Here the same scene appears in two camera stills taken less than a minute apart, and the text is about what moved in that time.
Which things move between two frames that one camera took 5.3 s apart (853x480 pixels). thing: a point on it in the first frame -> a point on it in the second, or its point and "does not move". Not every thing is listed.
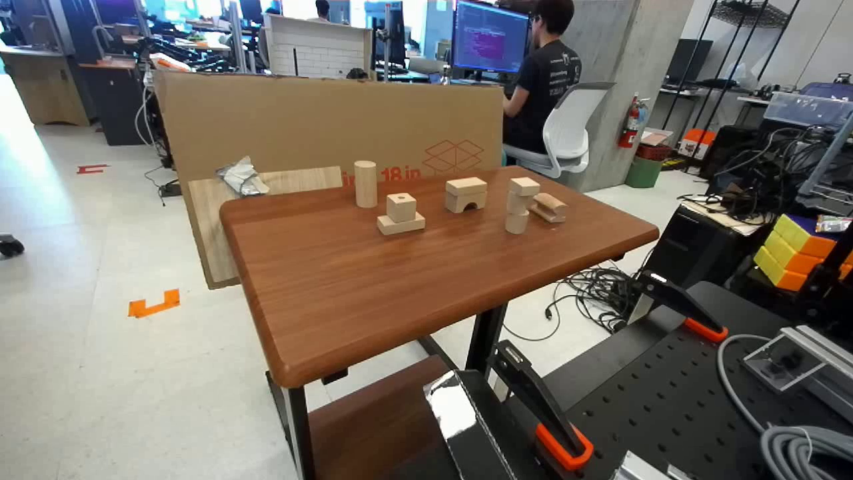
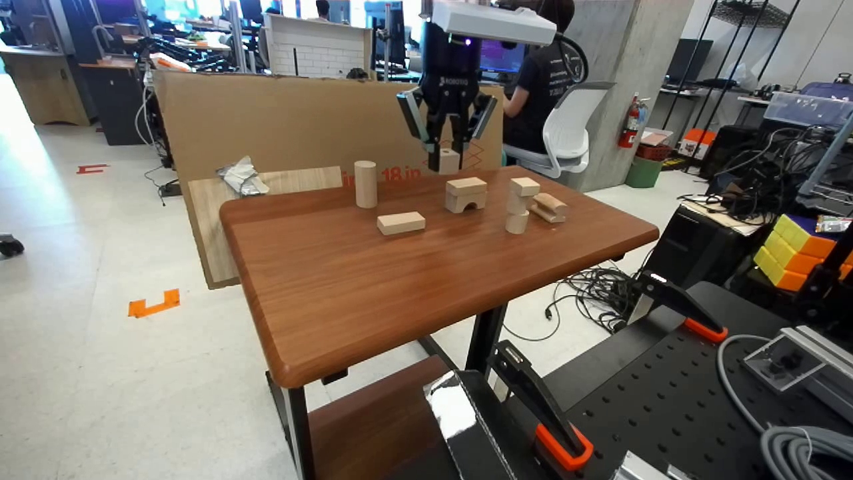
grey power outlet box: x=799 y=354 does not move
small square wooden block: x=400 y=207 -> x=449 y=160
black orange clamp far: x=663 y=292 does not move
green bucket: x=643 y=172 does not move
